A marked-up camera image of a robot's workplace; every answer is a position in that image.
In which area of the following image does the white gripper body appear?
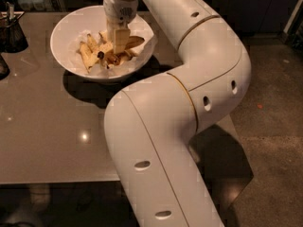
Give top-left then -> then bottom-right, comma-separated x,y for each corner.
103,0 -> 138,29

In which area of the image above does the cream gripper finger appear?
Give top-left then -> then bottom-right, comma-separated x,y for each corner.
113,28 -> 131,54
107,22 -> 115,42

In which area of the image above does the large top yellow banana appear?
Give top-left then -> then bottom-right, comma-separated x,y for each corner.
97,36 -> 145,61

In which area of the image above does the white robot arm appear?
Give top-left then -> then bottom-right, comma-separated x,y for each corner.
104,0 -> 251,227

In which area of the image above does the back small yellow banana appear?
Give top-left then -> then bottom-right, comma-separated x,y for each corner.
99,31 -> 108,44

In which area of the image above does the small yellow banana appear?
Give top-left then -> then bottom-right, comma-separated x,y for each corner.
87,34 -> 98,52
99,31 -> 108,44
80,42 -> 94,71

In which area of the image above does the middle small yellow banana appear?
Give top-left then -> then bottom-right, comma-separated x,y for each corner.
87,34 -> 98,52

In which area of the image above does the bruised bottom banana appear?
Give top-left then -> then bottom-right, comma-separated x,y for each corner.
103,50 -> 137,69

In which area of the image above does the white ceramic bowl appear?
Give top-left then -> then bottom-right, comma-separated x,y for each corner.
49,5 -> 156,83

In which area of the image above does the left small yellow banana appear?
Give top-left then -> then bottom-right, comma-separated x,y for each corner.
80,42 -> 94,71

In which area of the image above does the black mesh pen holder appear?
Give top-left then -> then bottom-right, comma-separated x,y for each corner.
0,14 -> 28,53

